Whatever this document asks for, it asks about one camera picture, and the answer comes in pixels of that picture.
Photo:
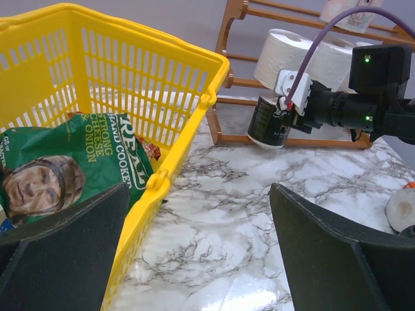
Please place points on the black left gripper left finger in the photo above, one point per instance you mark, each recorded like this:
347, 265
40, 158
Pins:
63, 261

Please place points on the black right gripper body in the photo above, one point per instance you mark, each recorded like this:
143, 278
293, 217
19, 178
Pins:
316, 113

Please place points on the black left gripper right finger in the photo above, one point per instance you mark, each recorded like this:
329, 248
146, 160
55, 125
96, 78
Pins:
334, 263

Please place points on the black roll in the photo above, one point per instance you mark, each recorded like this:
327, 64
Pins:
269, 126
400, 212

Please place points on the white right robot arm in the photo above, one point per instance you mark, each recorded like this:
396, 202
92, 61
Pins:
376, 107

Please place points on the wooden two-tier shelf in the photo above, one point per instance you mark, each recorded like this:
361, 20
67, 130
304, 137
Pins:
229, 118

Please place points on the green snack bag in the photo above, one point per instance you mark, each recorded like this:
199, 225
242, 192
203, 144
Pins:
46, 170

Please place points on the yellow plastic shopping basket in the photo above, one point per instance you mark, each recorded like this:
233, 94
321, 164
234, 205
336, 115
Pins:
66, 58

